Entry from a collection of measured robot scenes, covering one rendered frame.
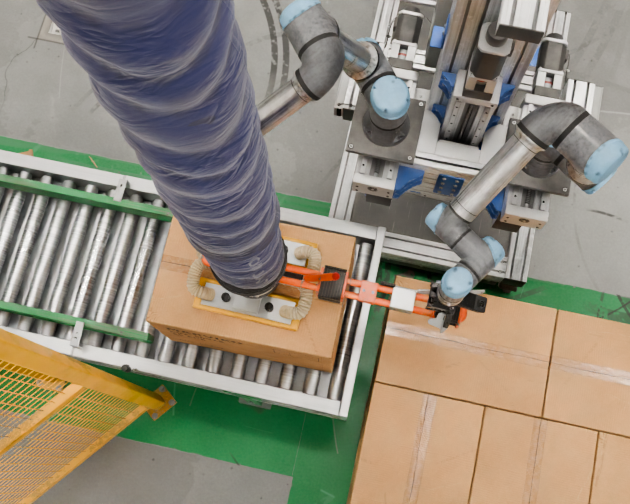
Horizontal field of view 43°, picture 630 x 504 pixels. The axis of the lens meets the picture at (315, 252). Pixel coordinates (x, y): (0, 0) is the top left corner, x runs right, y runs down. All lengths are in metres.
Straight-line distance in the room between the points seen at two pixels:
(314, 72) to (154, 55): 1.10
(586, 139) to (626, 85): 2.05
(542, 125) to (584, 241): 1.73
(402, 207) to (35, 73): 1.87
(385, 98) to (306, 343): 0.79
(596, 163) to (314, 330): 1.01
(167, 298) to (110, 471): 1.16
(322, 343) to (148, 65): 1.63
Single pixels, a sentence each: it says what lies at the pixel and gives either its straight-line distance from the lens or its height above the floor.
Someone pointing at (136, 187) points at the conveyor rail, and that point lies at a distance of 3.13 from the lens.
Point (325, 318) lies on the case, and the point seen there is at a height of 0.95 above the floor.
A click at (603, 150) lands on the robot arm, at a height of 1.65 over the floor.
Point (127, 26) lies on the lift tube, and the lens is 0.98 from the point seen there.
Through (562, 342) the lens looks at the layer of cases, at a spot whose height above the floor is 0.54.
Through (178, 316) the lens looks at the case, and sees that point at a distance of 2.60.
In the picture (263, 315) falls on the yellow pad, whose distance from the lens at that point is 2.53.
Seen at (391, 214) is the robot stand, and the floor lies 0.21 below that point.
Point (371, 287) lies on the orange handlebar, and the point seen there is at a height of 1.09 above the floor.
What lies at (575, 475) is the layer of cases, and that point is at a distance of 3.03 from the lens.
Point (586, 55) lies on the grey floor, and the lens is 4.11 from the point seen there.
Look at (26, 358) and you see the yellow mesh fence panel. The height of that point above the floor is 1.56.
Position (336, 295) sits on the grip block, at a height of 1.10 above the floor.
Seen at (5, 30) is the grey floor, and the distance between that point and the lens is 4.31.
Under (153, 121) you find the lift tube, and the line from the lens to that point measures 1.20.
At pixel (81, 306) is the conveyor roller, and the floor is 0.55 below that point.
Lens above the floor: 3.46
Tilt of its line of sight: 75 degrees down
